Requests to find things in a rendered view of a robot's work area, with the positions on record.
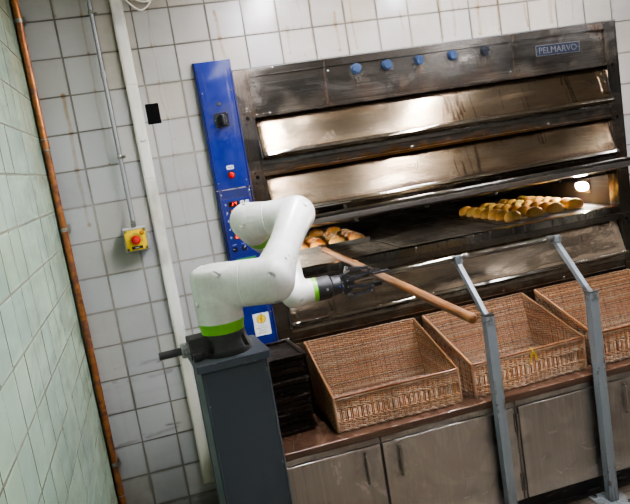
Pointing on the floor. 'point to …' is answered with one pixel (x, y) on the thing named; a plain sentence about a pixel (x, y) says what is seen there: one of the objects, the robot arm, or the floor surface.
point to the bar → (501, 373)
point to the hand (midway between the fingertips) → (380, 276)
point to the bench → (482, 447)
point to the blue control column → (227, 155)
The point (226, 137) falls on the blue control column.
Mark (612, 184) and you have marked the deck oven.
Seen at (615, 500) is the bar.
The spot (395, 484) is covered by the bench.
